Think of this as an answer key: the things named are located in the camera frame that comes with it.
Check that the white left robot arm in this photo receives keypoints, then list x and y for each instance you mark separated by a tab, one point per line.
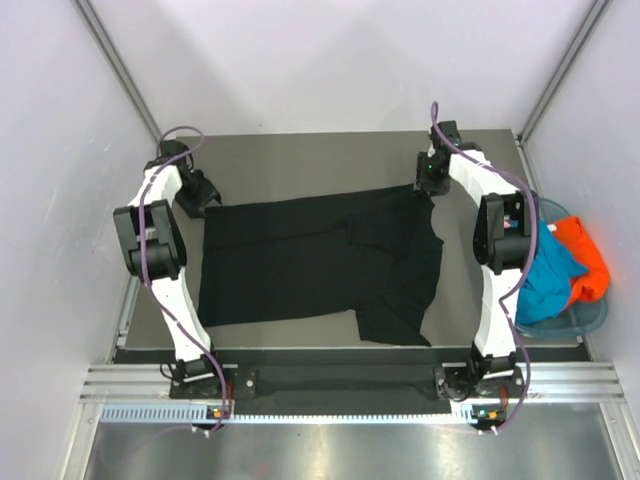
154	252

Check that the orange t shirt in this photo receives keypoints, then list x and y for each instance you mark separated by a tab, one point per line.
592	285

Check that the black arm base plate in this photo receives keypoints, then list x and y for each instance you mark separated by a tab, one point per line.
356	404

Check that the teal laundry basket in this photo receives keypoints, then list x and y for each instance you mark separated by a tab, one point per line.
577	319

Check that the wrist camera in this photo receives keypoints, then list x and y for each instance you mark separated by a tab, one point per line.
445	135
168	149

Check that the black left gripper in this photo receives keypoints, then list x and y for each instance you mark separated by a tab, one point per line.
207	193

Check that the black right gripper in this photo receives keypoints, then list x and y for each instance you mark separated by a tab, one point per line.
422	182

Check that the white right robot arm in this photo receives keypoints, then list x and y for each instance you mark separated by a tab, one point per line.
503	245

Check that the aluminium frame rail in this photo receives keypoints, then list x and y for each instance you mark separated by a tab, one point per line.
564	382

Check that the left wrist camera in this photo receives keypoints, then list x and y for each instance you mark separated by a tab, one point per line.
168	149

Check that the black t shirt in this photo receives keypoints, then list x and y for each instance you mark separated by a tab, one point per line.
373	252

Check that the blue t shirt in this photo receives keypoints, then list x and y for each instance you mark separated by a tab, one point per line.
547	288

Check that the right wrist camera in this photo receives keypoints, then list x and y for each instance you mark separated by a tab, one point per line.
445	135

